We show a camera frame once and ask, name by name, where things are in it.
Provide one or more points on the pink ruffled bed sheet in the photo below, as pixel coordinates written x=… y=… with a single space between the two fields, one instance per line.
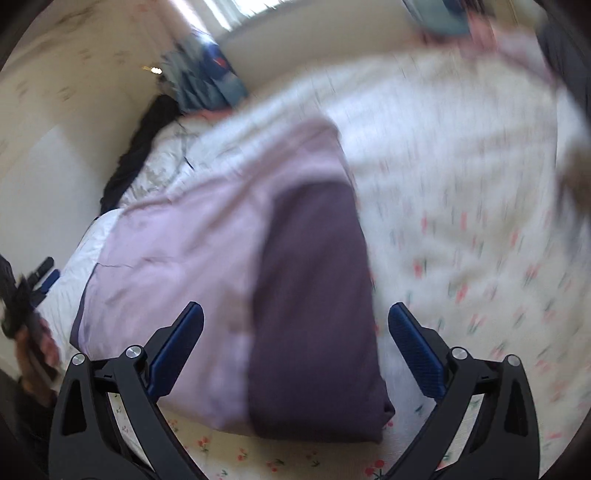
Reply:
x=517 y=46

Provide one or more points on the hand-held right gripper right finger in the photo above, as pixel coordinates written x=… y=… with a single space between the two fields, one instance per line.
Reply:
x=415 y=348

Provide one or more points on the lilac and purple jacket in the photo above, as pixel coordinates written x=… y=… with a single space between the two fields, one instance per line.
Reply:
x=184 y=254

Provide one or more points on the window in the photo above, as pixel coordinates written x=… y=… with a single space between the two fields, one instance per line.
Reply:
x=221 y=7

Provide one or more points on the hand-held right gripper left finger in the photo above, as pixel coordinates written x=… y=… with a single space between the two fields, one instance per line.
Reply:
x=178 y=348

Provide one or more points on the black clothing pile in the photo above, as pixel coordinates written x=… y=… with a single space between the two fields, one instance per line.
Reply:
x=138 y=152

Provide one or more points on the person's left forearm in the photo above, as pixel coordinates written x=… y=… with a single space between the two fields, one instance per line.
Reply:
x=34 y=397

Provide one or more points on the dark grey cloth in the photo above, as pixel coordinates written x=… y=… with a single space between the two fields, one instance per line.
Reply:
x=563 y=41

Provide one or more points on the white striped quilt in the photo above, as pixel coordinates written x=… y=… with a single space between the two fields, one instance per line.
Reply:
x=415 y=106

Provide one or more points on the cherry print bed sheet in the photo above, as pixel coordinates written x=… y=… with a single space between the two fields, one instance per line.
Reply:
x=461 y=277

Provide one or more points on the person's left hand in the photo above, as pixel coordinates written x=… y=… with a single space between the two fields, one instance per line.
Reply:
x=44 y=350

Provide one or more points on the blue patterned curtain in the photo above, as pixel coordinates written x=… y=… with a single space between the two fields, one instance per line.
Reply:
x=207 y=83

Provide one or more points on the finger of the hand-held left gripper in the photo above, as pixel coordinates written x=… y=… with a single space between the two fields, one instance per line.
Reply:
x=41 y=271
x=50 y=284

